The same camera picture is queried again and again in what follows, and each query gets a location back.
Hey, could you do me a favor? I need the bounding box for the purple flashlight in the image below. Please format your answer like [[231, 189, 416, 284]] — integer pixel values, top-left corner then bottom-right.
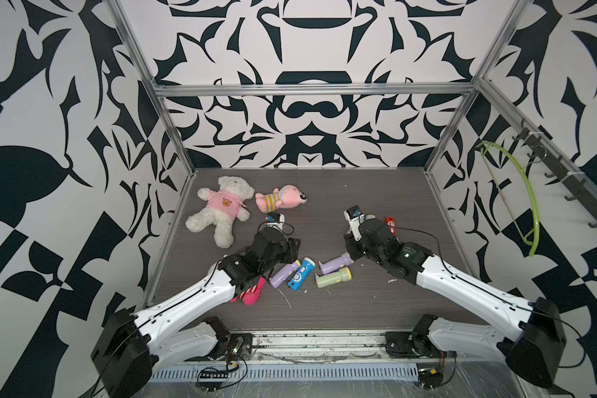
[[269, 260, 301, 289], [319, 252, 354, 275]]

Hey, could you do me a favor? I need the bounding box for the red flashlight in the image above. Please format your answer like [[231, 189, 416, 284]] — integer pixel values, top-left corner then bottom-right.
[[385, 217, 397, 236]]

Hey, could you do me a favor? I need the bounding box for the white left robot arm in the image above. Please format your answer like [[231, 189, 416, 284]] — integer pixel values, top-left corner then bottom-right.
[[91, 227, 301, 397]]

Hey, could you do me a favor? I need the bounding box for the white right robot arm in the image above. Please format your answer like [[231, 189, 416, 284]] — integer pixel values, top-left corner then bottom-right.
[[345, 215, 566, 389]]

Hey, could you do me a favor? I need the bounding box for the blue flashlight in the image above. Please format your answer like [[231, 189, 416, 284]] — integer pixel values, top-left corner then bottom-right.
[[288, 257, 316, 291]]

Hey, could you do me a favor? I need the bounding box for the green flashlight lower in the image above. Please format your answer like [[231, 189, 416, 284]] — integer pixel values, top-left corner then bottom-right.
[[315, 267, 353, 289]]

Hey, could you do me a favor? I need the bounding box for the pink striped plush toy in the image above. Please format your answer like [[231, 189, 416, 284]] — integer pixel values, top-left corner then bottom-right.
[[255, 185, 308, 213]]

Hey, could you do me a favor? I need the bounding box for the glasses doll plush toy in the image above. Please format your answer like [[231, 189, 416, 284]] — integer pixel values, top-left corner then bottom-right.
[[231, 277, 266, 306]]

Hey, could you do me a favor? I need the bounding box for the white teddy pink shirt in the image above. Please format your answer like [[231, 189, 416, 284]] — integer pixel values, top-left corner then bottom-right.
[[185, 176, 255, 249]]

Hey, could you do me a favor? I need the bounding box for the green curved tube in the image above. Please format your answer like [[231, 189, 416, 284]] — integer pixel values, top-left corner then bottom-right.
[[477, 141, 542, 257]]

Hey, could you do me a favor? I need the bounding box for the black hook rack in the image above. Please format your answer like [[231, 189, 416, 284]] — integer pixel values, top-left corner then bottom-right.
[[511, 119, 597, 229]]

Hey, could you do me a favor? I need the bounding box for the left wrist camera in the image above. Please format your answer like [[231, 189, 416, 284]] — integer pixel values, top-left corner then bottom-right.
[[265, 212, 285, 232]]

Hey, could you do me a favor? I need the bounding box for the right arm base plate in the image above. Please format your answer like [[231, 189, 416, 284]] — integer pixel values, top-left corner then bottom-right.
[[385, 332, 450, 359]]

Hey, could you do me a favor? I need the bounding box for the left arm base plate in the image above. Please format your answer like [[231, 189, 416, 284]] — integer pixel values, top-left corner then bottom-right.
[[203, 333, 254, 361]]

